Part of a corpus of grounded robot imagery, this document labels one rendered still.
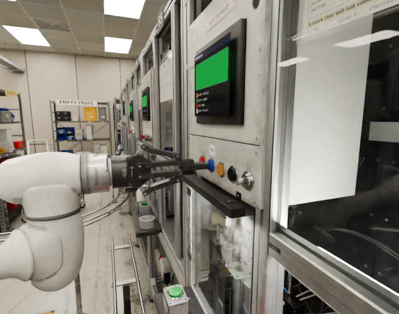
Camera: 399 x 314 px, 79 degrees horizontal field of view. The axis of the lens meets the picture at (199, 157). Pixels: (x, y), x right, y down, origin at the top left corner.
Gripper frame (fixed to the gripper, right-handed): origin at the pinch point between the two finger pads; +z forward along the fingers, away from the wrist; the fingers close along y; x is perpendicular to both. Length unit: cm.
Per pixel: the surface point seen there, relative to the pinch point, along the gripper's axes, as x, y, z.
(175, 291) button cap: 4.5, -38.3, -4.3
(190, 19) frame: 22.0, 44.3, 6.9
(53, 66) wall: 708, 151, -143
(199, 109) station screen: 3.9, 14.6, 3.0
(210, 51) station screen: -3.5, 27.7, 3.0
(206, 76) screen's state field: -1.0, 22.5, 3.0
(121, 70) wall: 708, 153, 28
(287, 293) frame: -9.7, -36.5, 24.3
